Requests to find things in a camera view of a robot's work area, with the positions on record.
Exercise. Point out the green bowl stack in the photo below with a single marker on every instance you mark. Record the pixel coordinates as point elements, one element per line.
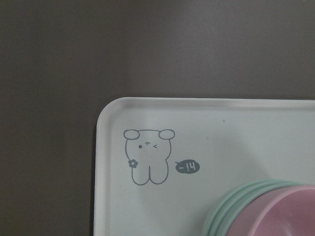
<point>228,207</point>

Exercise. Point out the small pink bowl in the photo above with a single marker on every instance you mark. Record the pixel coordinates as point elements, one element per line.
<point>288,211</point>

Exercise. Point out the cream rabbit tray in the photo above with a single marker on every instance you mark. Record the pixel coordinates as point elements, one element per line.
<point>162,163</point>

